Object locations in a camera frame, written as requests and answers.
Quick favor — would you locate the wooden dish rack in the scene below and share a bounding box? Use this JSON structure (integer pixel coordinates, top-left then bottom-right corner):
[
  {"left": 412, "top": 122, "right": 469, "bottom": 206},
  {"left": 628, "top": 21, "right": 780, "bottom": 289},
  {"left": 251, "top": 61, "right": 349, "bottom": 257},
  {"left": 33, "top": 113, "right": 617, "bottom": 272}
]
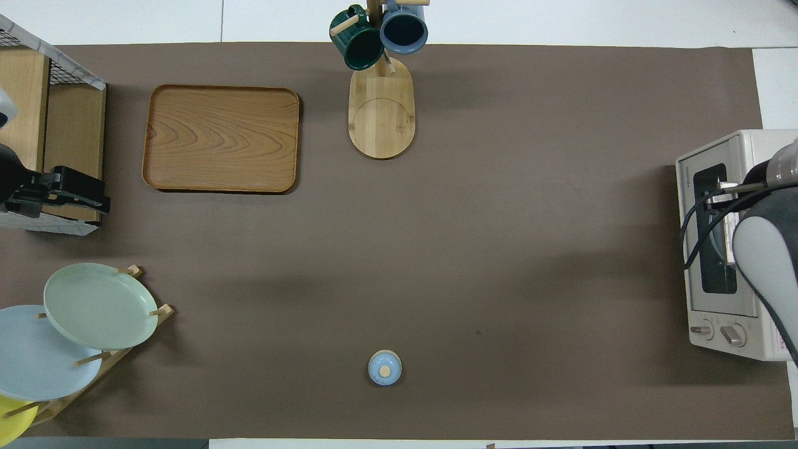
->
[{"left": 3, "top": 265, "right": 175, "bottom": 426}]

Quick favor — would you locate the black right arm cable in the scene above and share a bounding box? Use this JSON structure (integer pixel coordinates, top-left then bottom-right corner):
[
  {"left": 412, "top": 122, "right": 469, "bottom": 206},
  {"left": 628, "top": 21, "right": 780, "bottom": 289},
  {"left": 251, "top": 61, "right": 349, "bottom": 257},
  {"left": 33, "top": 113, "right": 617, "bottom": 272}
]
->
[{"left": 681, "top": 184, "right": 774, "bottom": 270}]

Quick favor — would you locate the beige toaster oven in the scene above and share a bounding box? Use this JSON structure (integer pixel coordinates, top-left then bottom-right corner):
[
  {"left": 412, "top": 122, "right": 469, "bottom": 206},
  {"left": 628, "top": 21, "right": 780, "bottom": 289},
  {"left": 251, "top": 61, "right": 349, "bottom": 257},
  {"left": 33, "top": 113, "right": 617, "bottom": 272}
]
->
[{"left": 675, "top": 129, "right": 798, "bottom": 362}]

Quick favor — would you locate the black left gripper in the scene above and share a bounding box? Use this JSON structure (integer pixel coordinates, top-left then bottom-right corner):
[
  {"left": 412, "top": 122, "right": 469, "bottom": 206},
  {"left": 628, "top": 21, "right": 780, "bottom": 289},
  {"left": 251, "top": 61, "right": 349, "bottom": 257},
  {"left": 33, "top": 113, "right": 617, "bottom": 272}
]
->
[{"left": 5, "top": 166, "right": 112, "bottom": 217}]

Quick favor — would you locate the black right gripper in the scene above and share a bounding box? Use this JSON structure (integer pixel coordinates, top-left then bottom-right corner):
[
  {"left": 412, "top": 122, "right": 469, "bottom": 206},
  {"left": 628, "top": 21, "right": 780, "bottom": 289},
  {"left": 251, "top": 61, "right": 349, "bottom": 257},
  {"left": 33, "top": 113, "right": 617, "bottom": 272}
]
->
[{"left": 704, "top": 159, "right": 774, "bottom": 210}]

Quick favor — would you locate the small blue lidded jar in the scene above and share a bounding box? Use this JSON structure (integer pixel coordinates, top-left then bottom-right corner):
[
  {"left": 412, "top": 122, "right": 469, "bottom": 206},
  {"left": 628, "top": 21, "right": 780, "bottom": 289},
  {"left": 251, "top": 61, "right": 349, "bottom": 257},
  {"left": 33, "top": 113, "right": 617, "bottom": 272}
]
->
[{"left": 368, "top": 350, "right": 403, "bottom": 387}]

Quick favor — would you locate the blue grey mug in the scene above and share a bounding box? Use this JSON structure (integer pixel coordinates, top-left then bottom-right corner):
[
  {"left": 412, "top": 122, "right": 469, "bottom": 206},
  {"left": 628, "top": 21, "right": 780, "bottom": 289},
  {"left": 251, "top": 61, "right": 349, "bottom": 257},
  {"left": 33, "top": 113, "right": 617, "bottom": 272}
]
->
[{"left": 379, "top": 0, "right": 430, "bottom": 55}]

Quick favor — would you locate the brown table mat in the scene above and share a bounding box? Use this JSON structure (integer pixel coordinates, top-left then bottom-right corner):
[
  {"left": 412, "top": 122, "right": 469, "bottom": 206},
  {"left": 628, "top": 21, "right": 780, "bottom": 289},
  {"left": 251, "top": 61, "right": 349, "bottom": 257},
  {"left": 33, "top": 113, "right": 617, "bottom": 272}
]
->
[{"left": 0, "top": 42, "right": 796, "bottom": 440}]

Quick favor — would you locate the pale green plate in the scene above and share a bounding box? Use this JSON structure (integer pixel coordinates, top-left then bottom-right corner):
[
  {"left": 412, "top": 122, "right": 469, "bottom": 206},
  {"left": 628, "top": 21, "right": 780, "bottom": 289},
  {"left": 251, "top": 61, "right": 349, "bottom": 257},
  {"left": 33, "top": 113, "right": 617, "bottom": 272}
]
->
[{"left": 44, "top": 263, "right": 159, "bottom": 351}]

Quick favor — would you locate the dark green mug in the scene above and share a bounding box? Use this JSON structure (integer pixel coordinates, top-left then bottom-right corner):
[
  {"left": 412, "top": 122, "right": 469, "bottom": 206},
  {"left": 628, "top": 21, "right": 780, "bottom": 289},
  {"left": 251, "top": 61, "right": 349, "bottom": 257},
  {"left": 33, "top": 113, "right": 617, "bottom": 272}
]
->
[{"left": 329, "top": 5, "right": 385, "bottom": 71}]

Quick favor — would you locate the large light blue plate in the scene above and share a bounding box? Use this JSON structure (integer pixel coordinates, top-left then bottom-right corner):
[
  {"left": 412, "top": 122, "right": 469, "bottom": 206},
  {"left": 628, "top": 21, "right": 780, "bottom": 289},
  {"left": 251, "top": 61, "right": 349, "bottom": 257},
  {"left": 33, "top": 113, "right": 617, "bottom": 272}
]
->
[{"left": 0, "top": 304, "right": 103, "bottom": 402}]

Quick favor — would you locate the yellow plate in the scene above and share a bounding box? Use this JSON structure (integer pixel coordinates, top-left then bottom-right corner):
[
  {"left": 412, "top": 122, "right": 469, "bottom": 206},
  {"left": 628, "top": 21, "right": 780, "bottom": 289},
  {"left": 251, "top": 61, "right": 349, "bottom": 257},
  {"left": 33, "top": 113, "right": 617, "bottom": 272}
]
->
[{"left": 0, "top": 395, "right": 39, "bottom": 447}]

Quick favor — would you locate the rectangular wooden tray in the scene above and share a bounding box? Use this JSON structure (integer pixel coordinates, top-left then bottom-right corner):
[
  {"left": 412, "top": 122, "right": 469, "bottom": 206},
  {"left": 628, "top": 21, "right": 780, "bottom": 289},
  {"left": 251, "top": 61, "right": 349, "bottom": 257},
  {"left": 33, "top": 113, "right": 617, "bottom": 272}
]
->
[{"left": 142, "top": 84, "right": 301, "bottom": 194}]

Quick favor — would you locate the wooden shelf with wire mesh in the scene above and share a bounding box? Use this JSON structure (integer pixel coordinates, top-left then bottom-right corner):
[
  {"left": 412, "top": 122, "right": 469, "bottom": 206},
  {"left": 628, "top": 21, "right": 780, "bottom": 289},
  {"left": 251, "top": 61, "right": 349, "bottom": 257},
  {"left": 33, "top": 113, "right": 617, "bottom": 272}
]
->
[{"left": 0, "top": 14, "right": 108, "bottom": 236}]

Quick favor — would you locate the wooden mug tree stand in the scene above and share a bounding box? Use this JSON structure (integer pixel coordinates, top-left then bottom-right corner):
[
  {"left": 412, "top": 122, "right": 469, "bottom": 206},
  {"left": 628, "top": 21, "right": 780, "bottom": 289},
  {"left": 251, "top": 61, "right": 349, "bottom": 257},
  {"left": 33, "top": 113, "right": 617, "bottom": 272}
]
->
[{"left": 330, "top": 0, "right": 431, "bottom": 160}]

